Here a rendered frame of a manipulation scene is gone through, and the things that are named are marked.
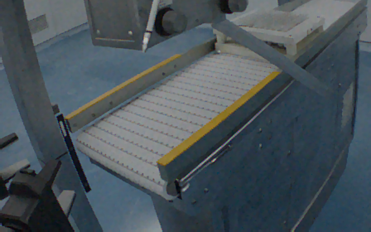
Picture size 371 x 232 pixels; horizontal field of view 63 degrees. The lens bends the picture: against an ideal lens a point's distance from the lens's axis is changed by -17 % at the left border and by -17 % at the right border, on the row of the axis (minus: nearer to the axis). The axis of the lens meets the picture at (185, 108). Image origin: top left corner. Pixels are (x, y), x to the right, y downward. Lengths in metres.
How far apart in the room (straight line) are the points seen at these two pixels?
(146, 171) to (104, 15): 0.26
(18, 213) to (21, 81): 0.33
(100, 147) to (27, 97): 0.17
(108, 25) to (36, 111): 0.31
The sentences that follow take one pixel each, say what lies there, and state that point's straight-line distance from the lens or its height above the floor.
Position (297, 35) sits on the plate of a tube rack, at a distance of 0.85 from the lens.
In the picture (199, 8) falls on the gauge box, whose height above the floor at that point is 1.18.
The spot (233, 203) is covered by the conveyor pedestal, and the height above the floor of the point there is 0.71.
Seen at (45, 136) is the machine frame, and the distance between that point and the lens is 0.70.
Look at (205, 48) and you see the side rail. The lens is 0.95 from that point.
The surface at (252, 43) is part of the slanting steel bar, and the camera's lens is 0.58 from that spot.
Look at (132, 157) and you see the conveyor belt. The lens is 0.60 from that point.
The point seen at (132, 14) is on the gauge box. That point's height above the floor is 1.20.
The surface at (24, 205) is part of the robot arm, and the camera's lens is 0.39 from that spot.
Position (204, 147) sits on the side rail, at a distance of 0.55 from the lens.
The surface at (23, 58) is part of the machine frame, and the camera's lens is 0.65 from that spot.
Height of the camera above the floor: 1.27
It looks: 28 degrees down
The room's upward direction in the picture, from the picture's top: 10 degrees counter-clockwise
